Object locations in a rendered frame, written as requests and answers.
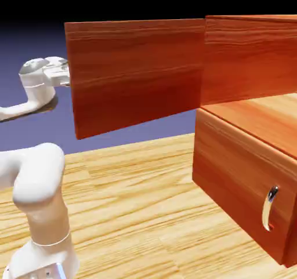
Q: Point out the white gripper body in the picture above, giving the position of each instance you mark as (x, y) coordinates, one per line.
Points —
(58, 76)

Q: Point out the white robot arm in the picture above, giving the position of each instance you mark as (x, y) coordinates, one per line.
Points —
(38, 181)

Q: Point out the large reddish wooden door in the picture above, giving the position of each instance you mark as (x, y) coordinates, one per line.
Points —
(134, 74)

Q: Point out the reddish wooden cabinet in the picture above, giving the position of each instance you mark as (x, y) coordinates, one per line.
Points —
(250, 58)

